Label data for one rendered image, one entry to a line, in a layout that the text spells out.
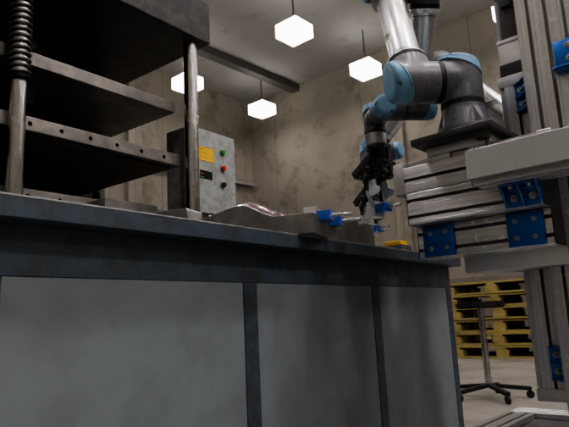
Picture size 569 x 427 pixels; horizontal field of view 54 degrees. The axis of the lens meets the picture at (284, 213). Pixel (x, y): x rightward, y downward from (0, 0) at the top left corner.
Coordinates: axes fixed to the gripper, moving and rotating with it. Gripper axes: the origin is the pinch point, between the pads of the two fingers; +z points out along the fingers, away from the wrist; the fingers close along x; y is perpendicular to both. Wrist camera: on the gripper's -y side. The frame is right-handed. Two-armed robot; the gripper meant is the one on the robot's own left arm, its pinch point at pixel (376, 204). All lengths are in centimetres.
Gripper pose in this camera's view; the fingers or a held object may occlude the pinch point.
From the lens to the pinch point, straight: 194.3
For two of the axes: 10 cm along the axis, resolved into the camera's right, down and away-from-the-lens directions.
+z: 0.5, 9.8, -1.9
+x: 7.7, 0.9, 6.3
